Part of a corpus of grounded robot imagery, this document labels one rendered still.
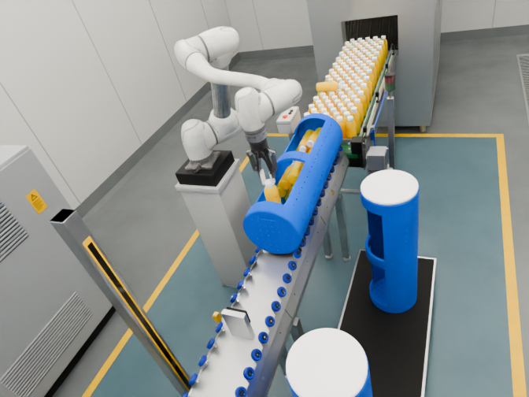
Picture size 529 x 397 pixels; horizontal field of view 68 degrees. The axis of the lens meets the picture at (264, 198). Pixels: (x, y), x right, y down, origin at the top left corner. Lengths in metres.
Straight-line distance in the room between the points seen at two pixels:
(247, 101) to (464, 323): 1.96
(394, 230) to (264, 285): 0.71
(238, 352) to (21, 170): 1.72
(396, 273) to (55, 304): 2.16
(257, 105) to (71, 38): 3.40
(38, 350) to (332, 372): 2.08
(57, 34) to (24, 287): 2.65
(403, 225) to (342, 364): 0.87
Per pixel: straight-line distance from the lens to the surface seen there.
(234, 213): 2.61
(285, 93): 1.60
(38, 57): 4.46
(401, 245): 2.18
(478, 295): 2.96
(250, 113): 1.53
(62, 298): 3.05
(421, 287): 2.77
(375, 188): 2.07
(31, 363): 3.05
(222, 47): 2.01
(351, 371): 1.45
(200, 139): 2.38
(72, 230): 1.33
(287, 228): 1.77
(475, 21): 6.60
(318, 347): 1.51
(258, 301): 1.81
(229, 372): 1.66
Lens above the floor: 2.33
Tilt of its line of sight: 37 degrees down
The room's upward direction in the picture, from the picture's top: 16 degrees counter-clockwise
